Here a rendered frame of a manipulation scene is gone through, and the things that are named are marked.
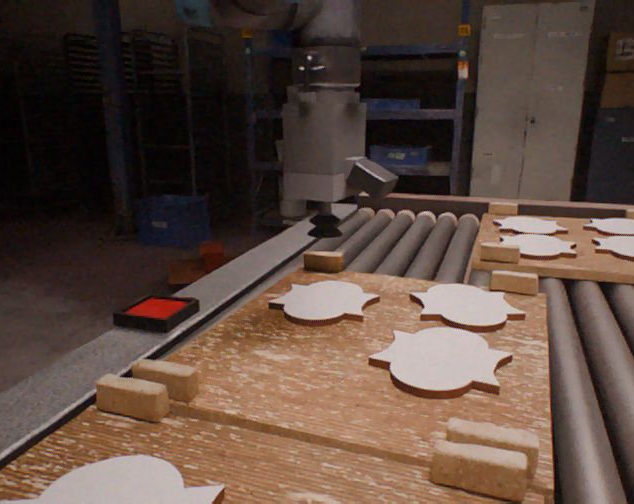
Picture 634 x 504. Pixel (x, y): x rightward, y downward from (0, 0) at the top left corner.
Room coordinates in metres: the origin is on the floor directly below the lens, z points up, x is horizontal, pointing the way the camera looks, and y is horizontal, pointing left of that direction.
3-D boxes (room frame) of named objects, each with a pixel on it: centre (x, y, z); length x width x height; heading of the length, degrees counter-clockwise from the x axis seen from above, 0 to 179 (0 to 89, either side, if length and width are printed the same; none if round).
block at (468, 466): (0.31, -0.11, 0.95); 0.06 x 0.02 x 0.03; 70
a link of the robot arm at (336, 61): (0.64, -0.01, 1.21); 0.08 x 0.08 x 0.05
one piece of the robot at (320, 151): (0.63, -0.03, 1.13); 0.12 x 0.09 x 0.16; 62
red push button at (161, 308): (0.66, 0.20, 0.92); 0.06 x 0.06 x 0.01; 71
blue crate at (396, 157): (5.00, -0.78, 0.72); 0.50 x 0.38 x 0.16; 68
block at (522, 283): (0.70, -0.26, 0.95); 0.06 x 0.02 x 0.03; 69
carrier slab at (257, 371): (0.57, -0.07, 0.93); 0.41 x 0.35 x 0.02; 159
